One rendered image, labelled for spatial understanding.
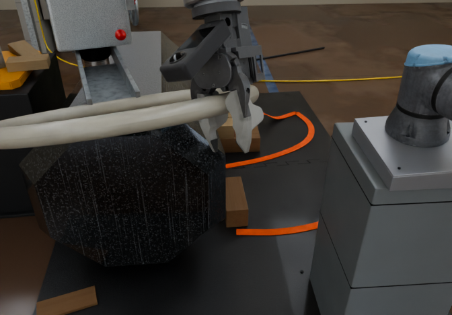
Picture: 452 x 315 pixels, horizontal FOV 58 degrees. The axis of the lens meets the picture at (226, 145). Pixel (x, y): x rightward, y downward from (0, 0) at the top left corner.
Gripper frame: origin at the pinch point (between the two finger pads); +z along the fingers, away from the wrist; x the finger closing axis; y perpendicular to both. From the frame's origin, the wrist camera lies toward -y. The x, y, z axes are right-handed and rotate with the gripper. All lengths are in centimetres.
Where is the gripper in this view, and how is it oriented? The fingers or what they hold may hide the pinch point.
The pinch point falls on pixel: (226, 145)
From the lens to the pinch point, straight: 60.4
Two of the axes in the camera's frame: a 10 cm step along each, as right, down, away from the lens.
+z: 1.4, 9.7, 1.8
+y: 6.4, -2.3, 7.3
